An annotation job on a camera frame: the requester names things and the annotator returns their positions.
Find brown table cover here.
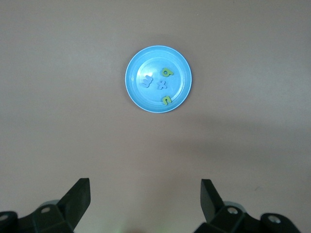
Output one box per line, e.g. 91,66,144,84
0,0,311,233

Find blue plate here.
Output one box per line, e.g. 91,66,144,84
124,45,192,114

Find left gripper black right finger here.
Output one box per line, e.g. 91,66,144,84
195,179,301,233

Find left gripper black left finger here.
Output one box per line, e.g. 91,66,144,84
0,178,91,233

